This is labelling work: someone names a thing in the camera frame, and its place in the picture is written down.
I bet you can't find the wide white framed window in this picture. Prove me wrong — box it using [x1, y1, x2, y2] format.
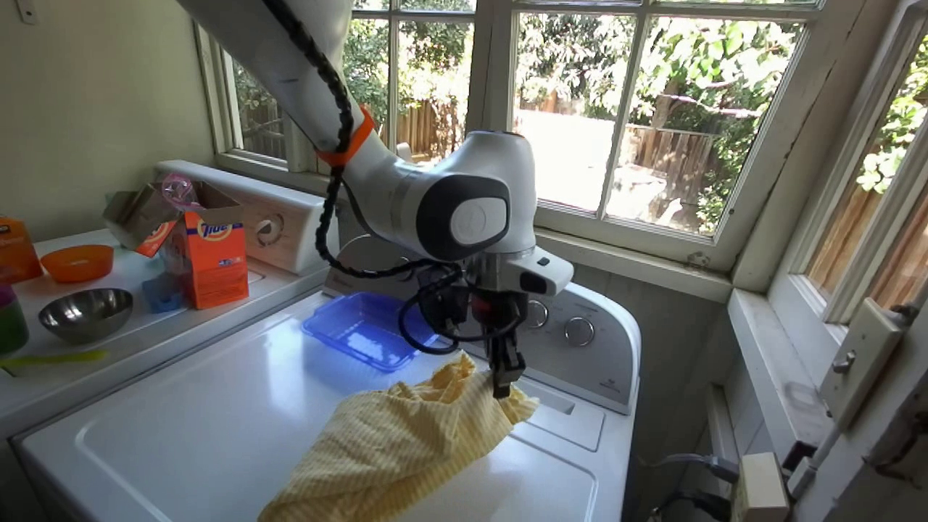
[192, 0, 843, 277]

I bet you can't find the orange detergent box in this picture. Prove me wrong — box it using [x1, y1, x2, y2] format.
[132, 210, 255, 313]

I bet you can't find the yellow waffle towel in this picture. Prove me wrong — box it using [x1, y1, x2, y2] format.
[258, 351, 543, 522]

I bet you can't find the silver washer knob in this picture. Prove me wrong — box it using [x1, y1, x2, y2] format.
[560, 313, 601, 351]
[524, 296, 554, 330]

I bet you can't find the white washing machine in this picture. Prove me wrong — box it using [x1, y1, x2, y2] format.
[9, 229, 647, 522]

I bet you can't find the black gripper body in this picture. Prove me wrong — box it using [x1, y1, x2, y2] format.
[466, 287, 532, 344]

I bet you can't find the steel bowl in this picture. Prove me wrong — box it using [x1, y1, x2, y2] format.
[34, 286, 139, 345]

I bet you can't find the green plastic utensil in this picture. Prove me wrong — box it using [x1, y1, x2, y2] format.
[0, 345, 112, 374]

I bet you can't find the blue plastic container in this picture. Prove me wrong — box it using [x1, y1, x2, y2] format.
[299, 291, 447, 377]

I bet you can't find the clear bluish cup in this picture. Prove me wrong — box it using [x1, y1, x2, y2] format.
[141, 258, 187, 313]

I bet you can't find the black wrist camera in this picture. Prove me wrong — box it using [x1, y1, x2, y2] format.
[415, 278, 476, 344]

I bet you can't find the grey vent hose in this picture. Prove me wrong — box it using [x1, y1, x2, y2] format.
[644, 451, 741, 522]

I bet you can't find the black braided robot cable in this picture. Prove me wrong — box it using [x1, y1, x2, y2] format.
[258, 0, 487, 361]

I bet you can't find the beige block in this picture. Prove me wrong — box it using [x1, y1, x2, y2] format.
[731, 451, 795, 522]

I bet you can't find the orange strap on arm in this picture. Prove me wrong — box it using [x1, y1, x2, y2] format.
[316, 101, 383, 172]

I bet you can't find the white wall switch box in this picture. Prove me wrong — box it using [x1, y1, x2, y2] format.
[818, 296, 915, 431]

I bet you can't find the green plastic cup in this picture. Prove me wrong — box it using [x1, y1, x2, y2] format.
[0, 278, 31, 358]

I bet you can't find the orange plastic bowl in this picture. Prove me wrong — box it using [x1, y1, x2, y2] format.
[38, 241, 119, 287]

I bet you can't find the white dryer knob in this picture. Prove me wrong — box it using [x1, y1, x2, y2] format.
[253, 212, 286, 246]

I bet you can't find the narrow white framed window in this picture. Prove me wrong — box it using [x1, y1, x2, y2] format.
[772, 0, 928, 329]

